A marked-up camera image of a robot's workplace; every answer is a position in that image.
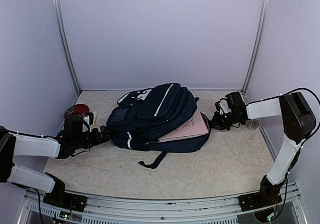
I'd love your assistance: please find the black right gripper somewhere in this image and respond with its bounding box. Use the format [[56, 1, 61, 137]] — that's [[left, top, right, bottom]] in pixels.
[[208, 111, 242, 130]]

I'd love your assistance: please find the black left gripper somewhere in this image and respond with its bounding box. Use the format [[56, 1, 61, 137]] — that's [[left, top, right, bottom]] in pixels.
[[72, 125, 115, 150]]

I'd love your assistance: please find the pink booklet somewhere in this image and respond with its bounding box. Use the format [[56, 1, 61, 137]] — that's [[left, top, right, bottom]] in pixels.
[[158, 110, 209, 143]]

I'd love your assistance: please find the navy blue student backpack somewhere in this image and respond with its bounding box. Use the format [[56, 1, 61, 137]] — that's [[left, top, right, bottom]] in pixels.
[[106, 83, 211, 169]]

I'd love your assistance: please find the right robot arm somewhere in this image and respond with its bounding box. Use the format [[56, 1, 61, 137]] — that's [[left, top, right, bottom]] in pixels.
[[210, 88, 320, 206]]

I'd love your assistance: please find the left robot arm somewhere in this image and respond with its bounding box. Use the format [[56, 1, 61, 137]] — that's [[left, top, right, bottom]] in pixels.
[[0, 116, 112, 207]]

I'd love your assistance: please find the yellow highlighter marker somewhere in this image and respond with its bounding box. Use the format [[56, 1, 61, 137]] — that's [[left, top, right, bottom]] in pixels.
[[92, 110, 98, 126]]

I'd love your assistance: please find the floral ceramic mug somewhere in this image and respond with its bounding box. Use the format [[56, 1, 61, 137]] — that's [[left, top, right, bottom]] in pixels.
[[245, 119, 261, 130]]

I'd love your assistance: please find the red floral bowl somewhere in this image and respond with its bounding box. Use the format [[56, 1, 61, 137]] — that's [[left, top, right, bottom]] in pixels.
[[64, 104, 90, 119]]

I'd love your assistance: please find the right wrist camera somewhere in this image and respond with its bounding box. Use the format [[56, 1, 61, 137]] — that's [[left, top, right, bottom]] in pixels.
[[215, 98, 230, 115]]

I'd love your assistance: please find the aluminium corner post left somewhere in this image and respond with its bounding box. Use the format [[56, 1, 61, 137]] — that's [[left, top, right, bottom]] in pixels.
[[52, 0, 82, 97]]

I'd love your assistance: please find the aluminium corner post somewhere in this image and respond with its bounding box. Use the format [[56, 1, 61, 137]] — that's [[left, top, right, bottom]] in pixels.
[[241, 0, 269, 95], [52, 0, 82, 97]]

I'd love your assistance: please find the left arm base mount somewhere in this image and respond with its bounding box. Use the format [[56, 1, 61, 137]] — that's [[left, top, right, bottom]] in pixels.
[[43, 173, 87, 213]]

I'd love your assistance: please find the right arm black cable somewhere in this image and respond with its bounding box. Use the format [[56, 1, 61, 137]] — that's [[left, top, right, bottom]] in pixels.
[[284, 87, 320, 145]]

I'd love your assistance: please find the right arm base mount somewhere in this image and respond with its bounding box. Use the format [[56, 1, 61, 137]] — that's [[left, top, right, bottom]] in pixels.
[[238, 176, 285, 212]]

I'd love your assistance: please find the aluminium front rail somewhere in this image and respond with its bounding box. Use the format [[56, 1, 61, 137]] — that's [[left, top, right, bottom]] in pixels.
[[15, 183, 310, 224]]

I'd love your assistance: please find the aluminium corner post right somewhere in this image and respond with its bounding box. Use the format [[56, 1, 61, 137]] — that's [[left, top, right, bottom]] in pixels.
[[241, 0, 269, 95]]

